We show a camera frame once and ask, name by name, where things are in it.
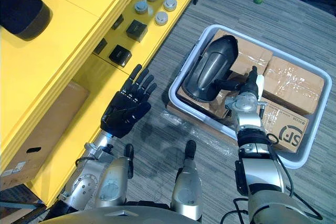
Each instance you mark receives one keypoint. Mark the yellow metal shelf unit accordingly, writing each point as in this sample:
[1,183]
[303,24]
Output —
[65,37]

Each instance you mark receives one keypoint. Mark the small black box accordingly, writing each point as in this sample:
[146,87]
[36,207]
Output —
[136,30]
[120,55]

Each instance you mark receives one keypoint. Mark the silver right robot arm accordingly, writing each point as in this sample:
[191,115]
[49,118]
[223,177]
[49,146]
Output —
[262,171]

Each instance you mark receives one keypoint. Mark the silver left robot leg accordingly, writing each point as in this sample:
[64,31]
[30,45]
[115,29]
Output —
[115,179]

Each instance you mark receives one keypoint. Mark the silver right robot leg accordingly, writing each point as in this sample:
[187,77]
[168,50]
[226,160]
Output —
[187,182]

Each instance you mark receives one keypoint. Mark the cardboard box with SF logo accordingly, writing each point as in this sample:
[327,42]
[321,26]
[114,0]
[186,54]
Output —
[286,127]

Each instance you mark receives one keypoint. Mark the taped cardboard box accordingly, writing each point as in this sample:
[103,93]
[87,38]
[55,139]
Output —
[294,85]

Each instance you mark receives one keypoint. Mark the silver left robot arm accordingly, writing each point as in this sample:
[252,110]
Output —
[86,171]

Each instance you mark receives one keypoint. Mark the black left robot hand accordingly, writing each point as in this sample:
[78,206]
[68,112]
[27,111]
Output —
[123,108]

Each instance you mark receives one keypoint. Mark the silver robot leg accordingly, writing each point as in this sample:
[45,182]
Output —
[187,182]
[115,179]

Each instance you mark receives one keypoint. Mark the silver robot torso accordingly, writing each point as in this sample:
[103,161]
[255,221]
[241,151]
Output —
[118,214]

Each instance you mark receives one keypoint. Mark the black plastic housing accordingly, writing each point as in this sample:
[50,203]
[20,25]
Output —
[21,11]
[210,69]

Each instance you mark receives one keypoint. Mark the grey plastic bin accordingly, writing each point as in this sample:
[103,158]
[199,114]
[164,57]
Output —
[181,95]

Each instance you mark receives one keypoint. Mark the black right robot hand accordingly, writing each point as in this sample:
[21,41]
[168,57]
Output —
[250,83]

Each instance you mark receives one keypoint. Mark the plain cardboard box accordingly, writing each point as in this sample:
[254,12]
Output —
[252,53]

